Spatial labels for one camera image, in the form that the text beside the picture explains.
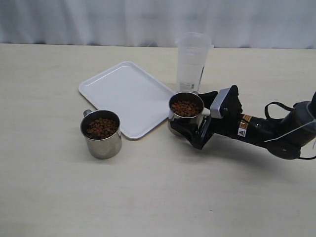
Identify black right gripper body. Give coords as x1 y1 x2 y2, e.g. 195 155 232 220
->
199 85 242 145

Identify steel mug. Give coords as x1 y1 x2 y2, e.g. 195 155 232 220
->
80 110 122 159
168 92 204 137

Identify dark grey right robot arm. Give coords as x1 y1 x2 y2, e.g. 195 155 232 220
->
168 85 316 159

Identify clear plastic tumbler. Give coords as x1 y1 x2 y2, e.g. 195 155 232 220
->
176 32 213 92

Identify white rectangular plastic tray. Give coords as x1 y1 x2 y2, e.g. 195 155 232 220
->
78 61 175 140

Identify white curtain backdrop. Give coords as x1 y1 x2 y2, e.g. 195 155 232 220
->
0 0 316 49

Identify white right zip tie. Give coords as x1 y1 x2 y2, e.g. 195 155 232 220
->
264 119 316 146

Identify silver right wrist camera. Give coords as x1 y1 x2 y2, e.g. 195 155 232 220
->
209 88 230 119

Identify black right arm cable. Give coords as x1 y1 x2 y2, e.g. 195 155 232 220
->
264 102 316 160

